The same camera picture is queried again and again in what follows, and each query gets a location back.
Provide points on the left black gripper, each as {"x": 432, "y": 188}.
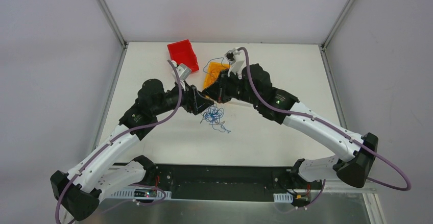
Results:
{"x": 194, "y": 99}

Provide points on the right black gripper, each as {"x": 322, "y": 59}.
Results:
{"x": 220, "y": 90}

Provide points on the yellow plastic bin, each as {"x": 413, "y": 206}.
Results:
{"x": 212, "y": 71}

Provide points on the red plastic bin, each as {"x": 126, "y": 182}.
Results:
{"x": 182, "y": 52}

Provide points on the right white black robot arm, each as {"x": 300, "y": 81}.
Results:
{"x": 350, "y": 163}

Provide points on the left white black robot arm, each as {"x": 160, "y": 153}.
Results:
{"x": 80, "y": 190}

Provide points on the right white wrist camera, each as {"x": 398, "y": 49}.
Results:
{"x": 236, "y": 61}

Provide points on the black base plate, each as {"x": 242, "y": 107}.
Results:
{"x": 223, "y": 183}

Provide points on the left white cable duct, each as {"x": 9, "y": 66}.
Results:
{"x": 141, "y": 194}

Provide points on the white cable duct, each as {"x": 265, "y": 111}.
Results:
{"x": 282, "y": 198}
{"x": 141, "y": 194}

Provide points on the right white cable duct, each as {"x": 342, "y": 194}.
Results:
{"x": 282, "y": 198}

